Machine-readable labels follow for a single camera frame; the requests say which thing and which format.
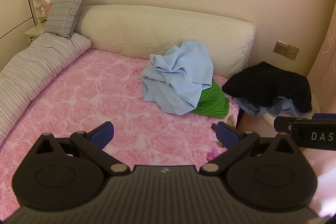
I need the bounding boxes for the pink floral blanket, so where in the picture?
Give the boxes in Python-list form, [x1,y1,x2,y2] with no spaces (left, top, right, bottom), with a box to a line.
[0,48,240,214]

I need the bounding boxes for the gold wall switch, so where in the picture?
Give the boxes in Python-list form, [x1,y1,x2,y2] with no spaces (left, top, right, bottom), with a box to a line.
[273,40,289,55]

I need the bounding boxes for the blue jeans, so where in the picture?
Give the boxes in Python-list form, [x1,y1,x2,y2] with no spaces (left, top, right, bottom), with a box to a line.
[231,95,313,117]

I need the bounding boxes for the striped grey duvet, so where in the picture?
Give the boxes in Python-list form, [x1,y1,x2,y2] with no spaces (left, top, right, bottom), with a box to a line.
[0,32,92,147]

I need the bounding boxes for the white nightstand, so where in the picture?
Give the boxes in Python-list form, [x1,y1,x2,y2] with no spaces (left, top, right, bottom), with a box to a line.
[23,24,48,45]

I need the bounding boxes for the light blue sweatshirt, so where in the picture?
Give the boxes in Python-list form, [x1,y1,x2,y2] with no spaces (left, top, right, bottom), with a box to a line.
[142,40,214,115]

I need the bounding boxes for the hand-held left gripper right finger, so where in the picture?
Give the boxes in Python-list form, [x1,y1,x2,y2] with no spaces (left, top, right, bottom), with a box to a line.
[200,121,303,175]

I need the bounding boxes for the pink curtain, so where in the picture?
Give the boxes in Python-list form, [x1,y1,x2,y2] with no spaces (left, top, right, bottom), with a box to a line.
[307,7,336,115]

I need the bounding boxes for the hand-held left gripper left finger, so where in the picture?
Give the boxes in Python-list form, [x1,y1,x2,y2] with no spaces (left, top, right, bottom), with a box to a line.
[34,121,131,175]

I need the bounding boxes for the black garment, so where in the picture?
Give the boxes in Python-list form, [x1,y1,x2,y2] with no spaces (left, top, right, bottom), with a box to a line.
[222,61,313,114]

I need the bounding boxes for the grey checked pillow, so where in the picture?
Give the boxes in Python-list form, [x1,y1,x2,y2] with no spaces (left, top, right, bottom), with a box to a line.
[43,0,92,39]

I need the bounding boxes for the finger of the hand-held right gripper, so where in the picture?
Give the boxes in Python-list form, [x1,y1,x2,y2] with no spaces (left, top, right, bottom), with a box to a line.
[273,116,292,133]

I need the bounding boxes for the gold wall socket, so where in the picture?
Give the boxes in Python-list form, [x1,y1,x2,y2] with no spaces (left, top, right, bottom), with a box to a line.
[285,44,300,60]

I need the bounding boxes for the small shelf with bottles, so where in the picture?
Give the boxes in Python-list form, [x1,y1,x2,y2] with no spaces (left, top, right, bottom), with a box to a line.
[30,0,54,23]

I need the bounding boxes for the white quilted headboard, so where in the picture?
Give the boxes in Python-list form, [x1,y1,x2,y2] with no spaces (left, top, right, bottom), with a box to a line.
[75,5,257,76]

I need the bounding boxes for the green knitted sweater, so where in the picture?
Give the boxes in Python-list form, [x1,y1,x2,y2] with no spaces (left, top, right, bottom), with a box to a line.
[190,78,230,119]

